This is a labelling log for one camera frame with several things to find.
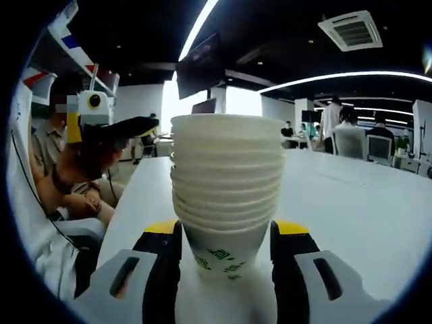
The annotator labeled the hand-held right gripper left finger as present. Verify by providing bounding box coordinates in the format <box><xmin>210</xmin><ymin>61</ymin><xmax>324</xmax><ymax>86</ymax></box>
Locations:
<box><xmin>74</xmin><ymin>218</ymin><xmax>184</xmax><ymax>324</ymax></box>

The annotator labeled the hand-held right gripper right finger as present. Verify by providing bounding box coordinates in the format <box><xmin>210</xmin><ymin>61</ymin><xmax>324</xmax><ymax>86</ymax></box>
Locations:
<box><xmin>269</xmin><ymin>219</ymin><xmax>394</xmax><ymax>324</ymax></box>

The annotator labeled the stack of nested paper cups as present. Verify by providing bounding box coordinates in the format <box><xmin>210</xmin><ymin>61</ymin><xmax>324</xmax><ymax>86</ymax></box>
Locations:
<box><xmin>169</xmin><ymin>113</ymin><xmax>287</xmax><ymax>283</ymax></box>

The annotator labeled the person's left hand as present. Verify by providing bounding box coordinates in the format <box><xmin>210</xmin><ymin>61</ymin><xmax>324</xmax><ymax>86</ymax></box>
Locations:
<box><xmin>55</xmin><ymin>140</ymin><xmax>123</xmax><ymax>186</ymax></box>

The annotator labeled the white chair armrest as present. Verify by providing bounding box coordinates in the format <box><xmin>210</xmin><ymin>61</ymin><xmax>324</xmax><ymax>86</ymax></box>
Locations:
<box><xmin>55</xmin><ymin>217</ymin><xmax>106</xmax><ymax>239</ymax></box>

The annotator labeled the operator in white shirt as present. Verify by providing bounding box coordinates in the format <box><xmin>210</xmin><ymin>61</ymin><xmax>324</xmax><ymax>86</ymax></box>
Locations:
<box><xmin>9</xmin><ymin>80</ymin><xmax>102</xmax><ymax>301</ymax></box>

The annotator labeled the dark red screen on stand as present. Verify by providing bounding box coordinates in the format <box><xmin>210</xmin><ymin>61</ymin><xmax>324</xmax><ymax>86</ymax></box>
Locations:
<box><xmin>191</xmin><ymin>98</ymin><xmax>217</xmax><ymax>115</ymax></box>

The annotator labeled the white banner stand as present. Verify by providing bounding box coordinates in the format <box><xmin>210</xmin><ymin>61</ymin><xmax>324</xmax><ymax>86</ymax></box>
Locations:
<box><xmin>20</xmin><ymin>0</ymin><xmax>121</xmax><ymax>105</ymax></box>

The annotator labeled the white table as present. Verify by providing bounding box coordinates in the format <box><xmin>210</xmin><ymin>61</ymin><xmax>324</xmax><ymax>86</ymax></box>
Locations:
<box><xmin>97</xmin><ymin>148</ymin><xmax>432</xmax><ymax>324</ymax></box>

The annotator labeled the hanging dark display screen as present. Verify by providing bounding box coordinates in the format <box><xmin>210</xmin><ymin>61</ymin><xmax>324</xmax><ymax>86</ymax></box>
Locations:
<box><xmin>175</xmin><ymin>32</ymin><xmax>226</xmax><ymax>101</ymax></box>

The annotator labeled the long curved ceiling light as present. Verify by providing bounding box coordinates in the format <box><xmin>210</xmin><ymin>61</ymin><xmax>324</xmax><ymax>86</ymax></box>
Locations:
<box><xmin>177</xmin><ymin>0</ymin><xmax>221</xmax><ymax>63</ymax></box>

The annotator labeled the white mesh office chair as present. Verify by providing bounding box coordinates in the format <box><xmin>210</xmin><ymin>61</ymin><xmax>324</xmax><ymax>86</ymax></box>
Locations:
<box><xmin>332</xmin><ymin>128</ymin><xmax>368</xmax><ymax>159</ymax></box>
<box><xmin>366</xmin><ymin>134</ymin><xmax>395</xmax><ymax>165</ymax></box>

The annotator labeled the curved ceiling light strip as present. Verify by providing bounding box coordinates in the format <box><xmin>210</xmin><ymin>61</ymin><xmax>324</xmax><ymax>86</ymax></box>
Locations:
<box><xmin>259</xmin><ymin>70</ymin><xmax>432</xmax><ymax>95</ymax></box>

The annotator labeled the ceiling air conditioner unit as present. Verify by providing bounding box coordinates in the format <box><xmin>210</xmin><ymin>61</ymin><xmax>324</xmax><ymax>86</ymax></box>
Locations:
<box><xmin>317</xmin><ymin>9</ymin><xmax>384</xmax><ymax>52</ymax></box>

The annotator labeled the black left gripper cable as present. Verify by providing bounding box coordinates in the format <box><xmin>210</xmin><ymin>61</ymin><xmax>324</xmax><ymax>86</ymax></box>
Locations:
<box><xmin>106</xmin><ymin>167</ymin><xmax>118</xmax><ymax>200</ymax></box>

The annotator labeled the black chest device cable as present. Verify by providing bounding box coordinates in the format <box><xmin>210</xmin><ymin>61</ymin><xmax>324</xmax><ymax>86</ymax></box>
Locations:
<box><xmin>11</xmin><ymin>131</ymin><xmax>84</xmax><ymax>252</ymax></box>

